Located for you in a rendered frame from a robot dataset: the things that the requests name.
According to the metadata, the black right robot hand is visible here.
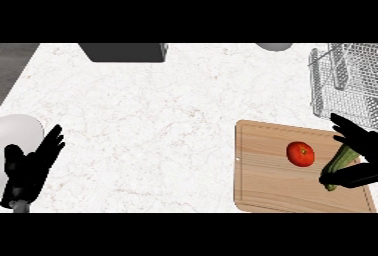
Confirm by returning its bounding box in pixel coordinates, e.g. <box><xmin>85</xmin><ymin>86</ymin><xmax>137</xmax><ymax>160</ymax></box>
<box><xmin>317</xmin><ymin>112</ymin><xmax>378</xmax><ymax>190</ymax></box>

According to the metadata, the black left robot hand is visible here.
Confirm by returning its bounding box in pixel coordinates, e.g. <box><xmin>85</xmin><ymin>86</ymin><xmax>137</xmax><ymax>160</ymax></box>
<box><xmin>0</xmin><ymin>124</ymin><xmax>66</xmax><ymax>210</ymax></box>

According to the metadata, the red tomato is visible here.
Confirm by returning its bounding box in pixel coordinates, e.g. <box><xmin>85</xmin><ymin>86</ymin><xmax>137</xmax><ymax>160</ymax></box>
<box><xmin>284</xmin><ymin>141</ymin><xmax>315</xmax><ymax>168</ymax></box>

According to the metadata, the wooden cutting board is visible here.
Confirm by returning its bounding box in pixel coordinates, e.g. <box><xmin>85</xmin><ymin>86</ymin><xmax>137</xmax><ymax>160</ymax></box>
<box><xmin>231</xmin><ymin>119</ymin><xmax>378</xmax><ymax>214</ymax></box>

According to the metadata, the green cucumber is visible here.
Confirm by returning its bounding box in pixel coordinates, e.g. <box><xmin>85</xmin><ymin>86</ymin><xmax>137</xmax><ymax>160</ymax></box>
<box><xmin>320</xmin><ymin>143</ymin><xmax>361</xmax><ymax>192</ymax></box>

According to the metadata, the white plate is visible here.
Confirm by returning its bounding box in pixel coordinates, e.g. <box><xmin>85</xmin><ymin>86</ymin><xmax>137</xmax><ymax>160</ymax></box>
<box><xmin>0</xmin><ymin>113</ymin><xmax>45</xmax><ymax>202</ymax></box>

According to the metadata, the dark grey sink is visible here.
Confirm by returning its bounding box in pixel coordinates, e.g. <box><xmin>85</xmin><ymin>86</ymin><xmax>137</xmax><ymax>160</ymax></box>
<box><xmin>0</xmin><ymin>43</ymin><xmax>41</xmax><ymax>106</ymax></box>

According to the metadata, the grey round object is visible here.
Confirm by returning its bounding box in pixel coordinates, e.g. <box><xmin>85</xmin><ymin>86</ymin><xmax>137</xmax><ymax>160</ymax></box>
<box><xmin>255</xmin><ymin>43</ymin><xmax>295</xmax><ymax>53</ymax></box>

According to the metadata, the dark grey appliance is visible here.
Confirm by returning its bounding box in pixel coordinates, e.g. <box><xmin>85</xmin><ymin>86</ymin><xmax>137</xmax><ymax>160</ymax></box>
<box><xmin>78</xmin><ymin>43</ymin><xmax>169</xmax><ymax>63</ymax></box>

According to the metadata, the tiered wire basket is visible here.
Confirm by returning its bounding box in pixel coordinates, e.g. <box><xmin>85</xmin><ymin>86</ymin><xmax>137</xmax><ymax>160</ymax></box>
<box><xmin>307</xmin><ymin>43</ymin><xmax>378</xmax><ymax>132</ymax></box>

